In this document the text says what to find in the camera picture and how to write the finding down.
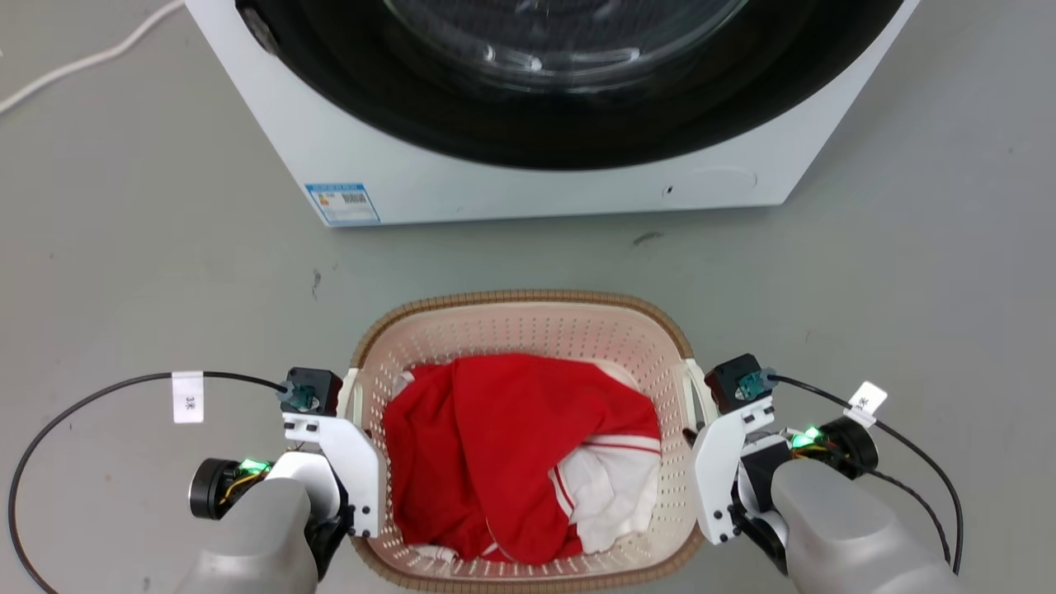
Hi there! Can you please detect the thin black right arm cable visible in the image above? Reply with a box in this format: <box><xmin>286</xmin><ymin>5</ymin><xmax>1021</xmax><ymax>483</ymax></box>
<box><xmin>771</xmin><ymin>374</ymin><xmax>964</xmax><ymax>576</ymax></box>

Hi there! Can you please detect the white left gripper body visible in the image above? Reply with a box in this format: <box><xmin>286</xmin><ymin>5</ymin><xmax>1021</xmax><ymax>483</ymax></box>
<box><xmin>266</xmin><ymin>450</ymin><xmax>357</xmax><ymax>580</ymax></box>

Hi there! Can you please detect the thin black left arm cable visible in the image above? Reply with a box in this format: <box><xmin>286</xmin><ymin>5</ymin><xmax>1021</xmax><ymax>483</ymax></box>
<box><xmin>7</xmin><ymin>371</ymin><xmax>291</xmax><ymax>594</ymax></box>

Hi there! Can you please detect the white left camera mount bracket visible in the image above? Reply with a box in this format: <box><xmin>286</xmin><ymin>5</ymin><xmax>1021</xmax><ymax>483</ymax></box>
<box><xmin>283</xmin><ymin>412</ymin><xmax>386</xmax><ymax>539</ymax></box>

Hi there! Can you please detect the white right camera mount bracket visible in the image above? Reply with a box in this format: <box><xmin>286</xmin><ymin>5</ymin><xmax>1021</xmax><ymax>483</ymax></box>
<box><xmin>691</xmin><ymin>396</ymin><xmax>776</xmax><ymax>545</ymax></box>

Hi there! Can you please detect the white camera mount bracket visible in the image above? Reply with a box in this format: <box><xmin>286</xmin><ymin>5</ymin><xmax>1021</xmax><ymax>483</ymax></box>
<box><xmin>691</xmin><ymin>396</ymin><xmax>776</xmax><ymax>545</ymax></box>
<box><xmin>283</xmin><ymin>412</ymin><xmax>386</xmax><ymax>539</ymax></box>

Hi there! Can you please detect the blue white energy label sticker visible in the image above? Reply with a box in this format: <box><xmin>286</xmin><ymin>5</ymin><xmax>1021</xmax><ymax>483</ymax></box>
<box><xmin>304</xmin><ymin>182</ymin><xmax>381</xmax><ymax>226</ymax></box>

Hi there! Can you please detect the white paper cable tag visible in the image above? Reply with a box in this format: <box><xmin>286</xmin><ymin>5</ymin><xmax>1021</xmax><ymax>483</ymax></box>
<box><xmin>172</xmin><ymin>371</ymin><xmax>205</xmax><ymax>424</ymax></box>
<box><xmin>843</xmin><ymin>381</ymin><xmax>889</xmax><ymax>428</ymax></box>

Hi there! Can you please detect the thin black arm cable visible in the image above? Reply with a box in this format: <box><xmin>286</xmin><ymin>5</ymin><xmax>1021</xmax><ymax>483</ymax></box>
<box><xmin>7</xmin><ymin>371</ymin><xmax>291</xmax><ymax>594</ymax></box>
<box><xmin>771</xmin><ymin>374</ymin><xmax>964</xmax><ymax>576</ymax></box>

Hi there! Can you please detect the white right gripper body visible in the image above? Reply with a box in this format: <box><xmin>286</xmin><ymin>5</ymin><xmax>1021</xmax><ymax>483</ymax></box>
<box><xmin>729</xmin><ymin>433</ymin><xmax>794</xmax><ymax>575</ymax></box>

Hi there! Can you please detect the beige perforated laundry basket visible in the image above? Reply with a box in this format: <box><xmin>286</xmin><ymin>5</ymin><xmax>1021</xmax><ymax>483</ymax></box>
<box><xmin>346</xmin><ymin>290</ymin><xmax>710</xmax><ymax>594</ymax></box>

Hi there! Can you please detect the white garment with red stripes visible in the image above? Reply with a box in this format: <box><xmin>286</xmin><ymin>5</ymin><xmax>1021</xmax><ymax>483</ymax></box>
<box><xmin>551</xmin><ymin>359</ymin><xmax>662</xmax><ymax>555</ymax></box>

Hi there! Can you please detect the white power cable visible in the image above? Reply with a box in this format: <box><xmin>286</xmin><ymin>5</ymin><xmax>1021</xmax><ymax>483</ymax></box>
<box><xmin>0</xmin><ymin>0</ymin><xmax>186</xmax><ymax>115</ymax></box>

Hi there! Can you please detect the black round washer door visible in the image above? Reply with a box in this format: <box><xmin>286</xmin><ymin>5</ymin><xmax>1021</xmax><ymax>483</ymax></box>
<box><xmin>235</xmin><ymin>0</ymin><xmax>906</xmax><ymax>172</ymax></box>

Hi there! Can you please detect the white front-load washing machine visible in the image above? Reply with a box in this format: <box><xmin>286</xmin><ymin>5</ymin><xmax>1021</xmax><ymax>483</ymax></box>
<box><xmin>183</xmin><ymin>0</ymin><xmax>921</xmax><ymax>228</ymax></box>

